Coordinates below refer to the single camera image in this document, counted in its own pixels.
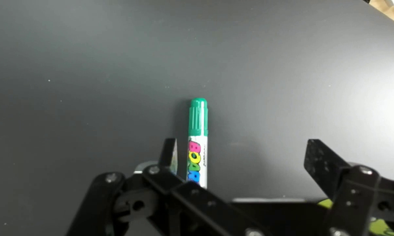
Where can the green marker with colourful label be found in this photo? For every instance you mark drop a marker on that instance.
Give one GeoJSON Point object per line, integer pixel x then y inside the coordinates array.
{"type": "Point", "coordinates": [198, 126]}

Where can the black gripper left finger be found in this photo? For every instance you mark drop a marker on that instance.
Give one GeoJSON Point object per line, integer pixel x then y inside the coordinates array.
{"type": "Point", "coordinates": [131, 201]}

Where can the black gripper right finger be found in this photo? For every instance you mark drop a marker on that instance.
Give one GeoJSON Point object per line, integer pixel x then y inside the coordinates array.
{"type": "Point", "coordinates": [358, 201]}

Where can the yellow-green mug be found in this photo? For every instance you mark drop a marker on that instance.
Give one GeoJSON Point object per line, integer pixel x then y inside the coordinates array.
{"type": "Point", "coordinates": [381, 227]}

